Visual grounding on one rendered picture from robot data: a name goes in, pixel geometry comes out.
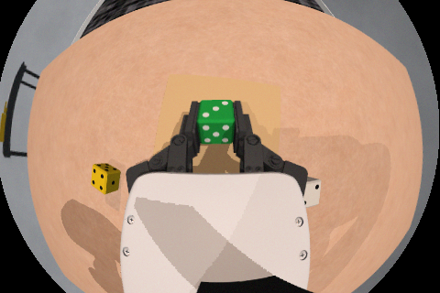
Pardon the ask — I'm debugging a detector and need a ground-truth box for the tan square mat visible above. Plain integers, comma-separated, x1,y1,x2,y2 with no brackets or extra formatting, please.
153,74,281,173

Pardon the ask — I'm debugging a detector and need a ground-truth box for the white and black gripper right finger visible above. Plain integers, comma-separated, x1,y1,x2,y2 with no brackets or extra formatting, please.
233,101,308,196

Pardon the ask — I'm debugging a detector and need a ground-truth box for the green die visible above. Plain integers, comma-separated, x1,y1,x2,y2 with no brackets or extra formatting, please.
196,100,235,144

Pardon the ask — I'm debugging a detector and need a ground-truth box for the white die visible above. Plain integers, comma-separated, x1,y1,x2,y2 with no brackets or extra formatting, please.
303,177,321,208

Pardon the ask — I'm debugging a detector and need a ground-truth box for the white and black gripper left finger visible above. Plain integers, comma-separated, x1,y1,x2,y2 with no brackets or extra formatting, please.
126,101,201,194

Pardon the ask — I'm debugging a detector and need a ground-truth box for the yellow die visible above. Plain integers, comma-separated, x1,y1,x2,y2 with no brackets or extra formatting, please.
91,163,121,194

